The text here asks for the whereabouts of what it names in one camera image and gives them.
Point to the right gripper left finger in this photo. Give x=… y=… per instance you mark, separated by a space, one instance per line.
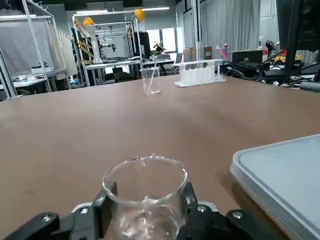
x=62 y=227

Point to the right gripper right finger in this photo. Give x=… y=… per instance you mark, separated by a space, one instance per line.
x=212 y=227

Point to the small glass beaker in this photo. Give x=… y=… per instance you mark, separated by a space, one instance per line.
x=150 y=225

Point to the glass stirring rod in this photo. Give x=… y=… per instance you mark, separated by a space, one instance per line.
x=153 y=77

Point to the silver digital balance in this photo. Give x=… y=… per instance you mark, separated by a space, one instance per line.
x=280 y=170

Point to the large glass beaker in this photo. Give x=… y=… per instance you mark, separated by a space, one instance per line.
x=151 y=87

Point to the white test tube rack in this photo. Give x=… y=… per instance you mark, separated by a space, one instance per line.
x=197 y=75

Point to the clear measuring cup with pens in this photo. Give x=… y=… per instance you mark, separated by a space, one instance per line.
x=221 y=53

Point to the brown cardboard box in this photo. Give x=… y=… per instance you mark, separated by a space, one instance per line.
x=188 y=55
x=208 y=53

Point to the person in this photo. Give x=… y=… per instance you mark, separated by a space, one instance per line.
x=159 y=52

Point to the green potted plant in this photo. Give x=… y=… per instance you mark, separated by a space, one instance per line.
x=158 y=45

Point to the yellow safety helmet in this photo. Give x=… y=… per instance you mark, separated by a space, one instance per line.
x=140 y=15
x=89 y=21

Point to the black computer monitor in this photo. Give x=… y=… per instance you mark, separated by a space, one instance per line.
x=300 y=20

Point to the white pedestal column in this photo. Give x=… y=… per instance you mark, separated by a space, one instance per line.
x=97 y=47

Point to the aluminium shelf frame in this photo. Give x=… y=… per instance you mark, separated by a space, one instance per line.
x=136 y=37
x=32 y=30

